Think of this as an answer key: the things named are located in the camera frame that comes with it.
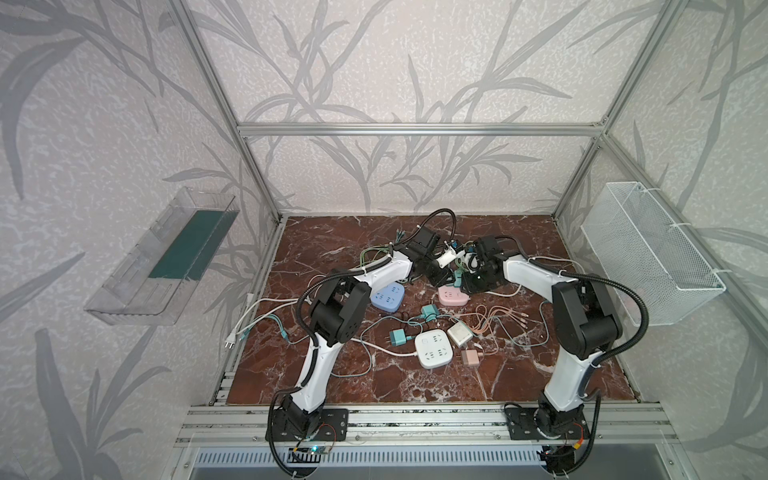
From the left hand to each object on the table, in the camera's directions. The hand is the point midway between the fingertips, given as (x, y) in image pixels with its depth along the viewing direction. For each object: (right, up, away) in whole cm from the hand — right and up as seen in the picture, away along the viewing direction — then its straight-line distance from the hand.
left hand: (454, 266), depth 94 cm
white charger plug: (0, -19, -8) cm, 21 cm away
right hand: (+5, -4, +4) cm, 7 cm away
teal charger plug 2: (-8, -13, -5) cm, 17 cm away
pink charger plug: (+2, -25, -12) cm, 27 cm away
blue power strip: (-21, -10, -1) cm, 23 cm away
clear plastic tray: (-70, -1, -31) cm, 76 cm away
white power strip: (-7, -22, -10) cm, 26 cm away
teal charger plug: (-18, -20, -8) cm, 28 cm away
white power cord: (-70, -22, -3) cm, 73 cm away
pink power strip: (-1, -10, 0) cm, 10 cm away
